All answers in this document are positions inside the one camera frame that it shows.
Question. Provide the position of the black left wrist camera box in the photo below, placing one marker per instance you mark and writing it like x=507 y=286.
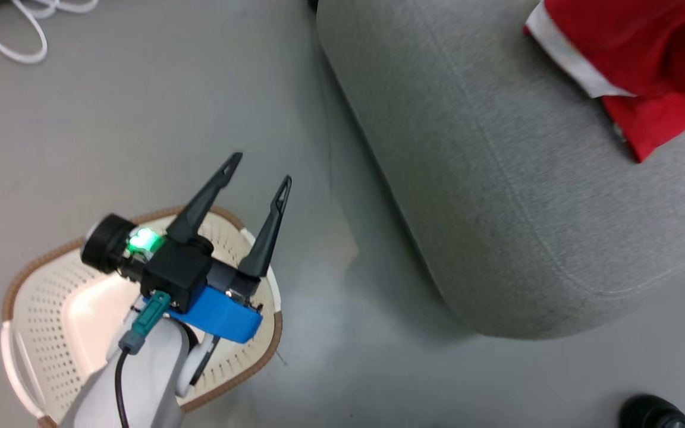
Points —
x=176 y=273

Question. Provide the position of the black round left gripper motor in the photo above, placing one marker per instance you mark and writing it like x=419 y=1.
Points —
x=104 y=244

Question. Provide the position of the cream perforated laundry basket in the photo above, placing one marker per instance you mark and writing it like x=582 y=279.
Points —
x=51 y=309

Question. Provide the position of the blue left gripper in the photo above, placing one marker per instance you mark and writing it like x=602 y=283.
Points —
x=223 y=318

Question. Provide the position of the red garment with white trim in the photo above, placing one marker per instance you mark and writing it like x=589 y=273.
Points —
x=651 y=53

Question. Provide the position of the grey fabric sofa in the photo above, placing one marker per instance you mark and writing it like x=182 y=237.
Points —
x=527 y=178

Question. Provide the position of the black shoe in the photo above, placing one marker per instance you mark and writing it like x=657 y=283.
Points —
x=654 y=413

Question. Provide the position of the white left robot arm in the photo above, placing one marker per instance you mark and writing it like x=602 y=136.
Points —
x=152 y=380

